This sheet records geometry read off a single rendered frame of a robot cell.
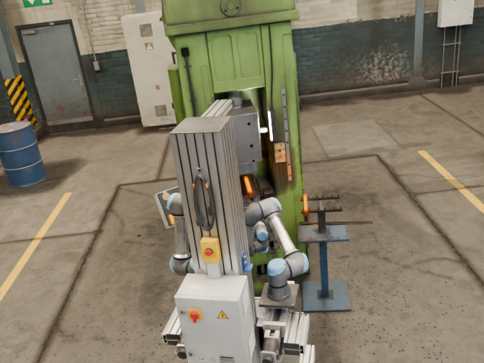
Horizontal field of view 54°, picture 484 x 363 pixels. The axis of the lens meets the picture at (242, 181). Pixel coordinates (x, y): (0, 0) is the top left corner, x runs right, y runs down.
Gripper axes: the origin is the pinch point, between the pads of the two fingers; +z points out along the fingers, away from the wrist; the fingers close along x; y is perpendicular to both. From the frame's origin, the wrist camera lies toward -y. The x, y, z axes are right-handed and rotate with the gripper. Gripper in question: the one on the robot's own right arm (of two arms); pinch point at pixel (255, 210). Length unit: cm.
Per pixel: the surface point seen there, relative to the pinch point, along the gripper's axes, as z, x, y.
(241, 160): 30.6, -3.8, -30.6
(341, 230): 5, 68, 33
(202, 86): 45, -26, -90
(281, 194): 45, 27, 12
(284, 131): 45, 35, -44
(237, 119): 31, -3, -65
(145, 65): 566, -120, -25
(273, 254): 25, 13, 58
